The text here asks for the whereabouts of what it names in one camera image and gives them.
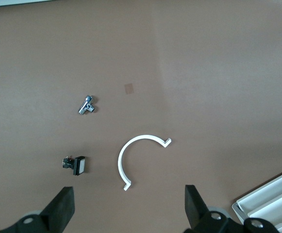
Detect white drawer cabinet shell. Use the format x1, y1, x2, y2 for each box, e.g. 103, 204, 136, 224
231, 165, 282, 233

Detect black rectangular white-faced switch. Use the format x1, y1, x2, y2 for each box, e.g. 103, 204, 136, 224
61, 155, 87, 177

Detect brown tape patch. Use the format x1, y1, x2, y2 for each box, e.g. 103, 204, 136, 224
124, 83, 135, 95

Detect white curved plastic clip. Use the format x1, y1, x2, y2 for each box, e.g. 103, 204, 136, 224
117, 133, 173, 193

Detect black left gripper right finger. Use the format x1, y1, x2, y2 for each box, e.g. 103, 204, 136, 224
184, 184, 281, 233

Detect small metal blue connector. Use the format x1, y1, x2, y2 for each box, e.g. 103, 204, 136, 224
77, 94, 99, 116

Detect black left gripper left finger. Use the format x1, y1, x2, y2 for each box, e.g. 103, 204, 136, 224
0, 186, 76, 233

